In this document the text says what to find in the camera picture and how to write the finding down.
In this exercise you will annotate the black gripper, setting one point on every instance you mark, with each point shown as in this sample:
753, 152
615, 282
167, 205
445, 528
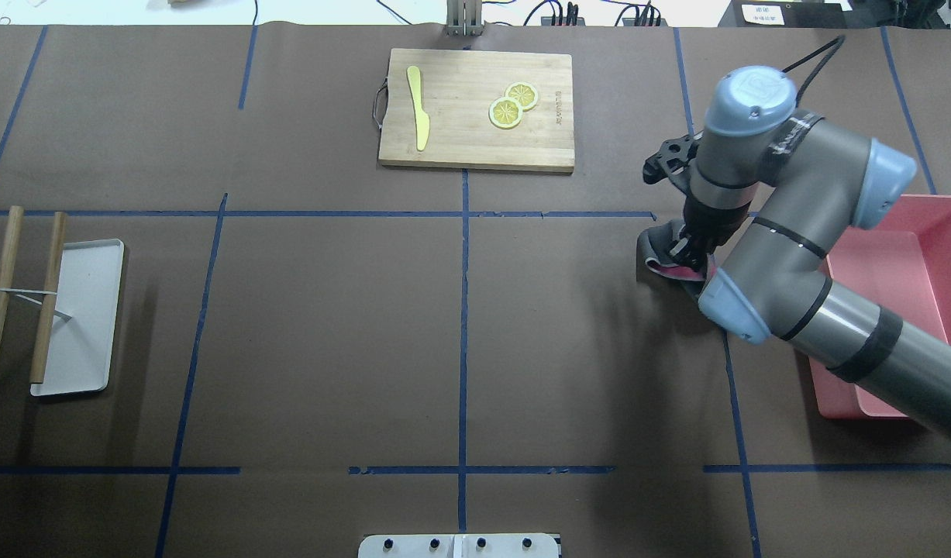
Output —
710, 222

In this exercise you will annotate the bamboo cutting board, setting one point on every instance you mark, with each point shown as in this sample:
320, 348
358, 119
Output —
458, 87

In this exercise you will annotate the grey and pink cloth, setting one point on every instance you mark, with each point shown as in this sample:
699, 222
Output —
652, 254

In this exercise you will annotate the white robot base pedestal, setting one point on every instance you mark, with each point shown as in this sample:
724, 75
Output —
508, 544

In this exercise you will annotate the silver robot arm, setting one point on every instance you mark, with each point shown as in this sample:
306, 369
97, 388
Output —
769, 188

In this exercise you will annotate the wooden rack rod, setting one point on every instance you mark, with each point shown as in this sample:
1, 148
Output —
8, 261
49, 301

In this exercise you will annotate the rear lemon slice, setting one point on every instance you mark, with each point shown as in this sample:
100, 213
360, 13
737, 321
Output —
525, 94

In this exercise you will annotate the left wooden rack rod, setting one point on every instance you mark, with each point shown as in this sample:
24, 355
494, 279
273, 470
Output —
49, 301

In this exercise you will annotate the lemon slice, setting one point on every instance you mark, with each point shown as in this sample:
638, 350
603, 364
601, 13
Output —
505, 113
525, 94

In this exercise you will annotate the front lemon slice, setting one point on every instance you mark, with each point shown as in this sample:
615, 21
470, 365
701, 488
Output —
505, 113

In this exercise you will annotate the right wooden rack rod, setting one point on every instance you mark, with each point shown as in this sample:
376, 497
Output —
8, 261

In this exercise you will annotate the yellow plastic knife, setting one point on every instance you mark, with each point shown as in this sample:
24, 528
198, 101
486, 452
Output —
421, 117

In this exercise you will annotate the white rectangular tray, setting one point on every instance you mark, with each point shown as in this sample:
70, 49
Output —
83, 332

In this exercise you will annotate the pink plastic bin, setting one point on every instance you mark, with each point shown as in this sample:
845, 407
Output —
903, 264

